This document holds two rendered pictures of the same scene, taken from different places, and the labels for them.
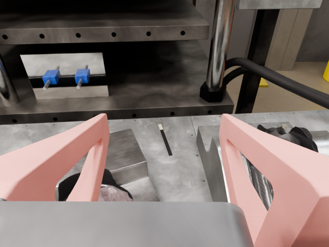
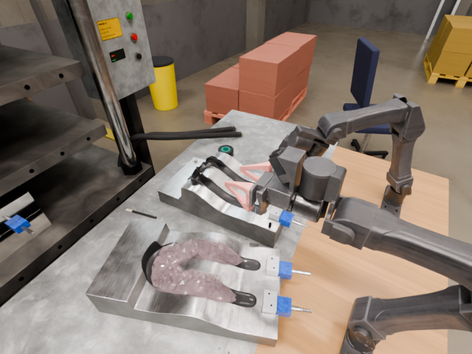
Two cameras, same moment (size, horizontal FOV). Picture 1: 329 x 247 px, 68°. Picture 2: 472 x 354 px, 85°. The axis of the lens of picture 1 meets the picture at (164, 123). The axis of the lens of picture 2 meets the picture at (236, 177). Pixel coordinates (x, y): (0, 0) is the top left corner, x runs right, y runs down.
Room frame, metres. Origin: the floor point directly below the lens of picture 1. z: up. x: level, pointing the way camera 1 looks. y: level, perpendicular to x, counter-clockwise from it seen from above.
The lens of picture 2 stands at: (-0.14, 0.38, 1.57)
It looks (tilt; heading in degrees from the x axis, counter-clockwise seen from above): 40 degrees down; 302
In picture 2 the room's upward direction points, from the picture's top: straight up
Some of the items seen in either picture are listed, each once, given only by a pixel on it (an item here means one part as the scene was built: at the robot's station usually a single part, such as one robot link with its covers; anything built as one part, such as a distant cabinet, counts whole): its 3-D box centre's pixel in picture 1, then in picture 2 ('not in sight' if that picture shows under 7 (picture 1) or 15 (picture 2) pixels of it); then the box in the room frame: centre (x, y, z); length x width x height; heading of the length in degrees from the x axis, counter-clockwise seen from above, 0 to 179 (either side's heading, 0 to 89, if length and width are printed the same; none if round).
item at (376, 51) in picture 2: not in sight; (374, 112); (-0.05, -2.06, 0.53); 0.61 x 0.58 x 1.05; 7
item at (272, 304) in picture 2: not in sight; (286, 307); (-0.10, 0.05, 0.86); 0.13 x 0.05 x 0.05; 22
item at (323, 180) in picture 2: not in sight; (330, 197); (-0.11, 0.00, 1.24); 0.12 x 0.09 x 0.12; 0
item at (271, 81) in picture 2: not in sight; (261, 78); (1.34, -2.58, 0.41); 1.45 x 0.98 x 0.81; 89
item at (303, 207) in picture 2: not in sight; (309, 202); (-0.08, 0.00, 1.20); 0.07 x 0.06 x 0.07; 0
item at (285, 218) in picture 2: not in sight; (289, 220); (0.01, -0.21, 0.89); 0.13 x 0.05 x 0.05; 4
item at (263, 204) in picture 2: not in sight; (280, 194); (-0.01, 0.00, 1.20); 0.10 x 0.07 x 0.07; 90
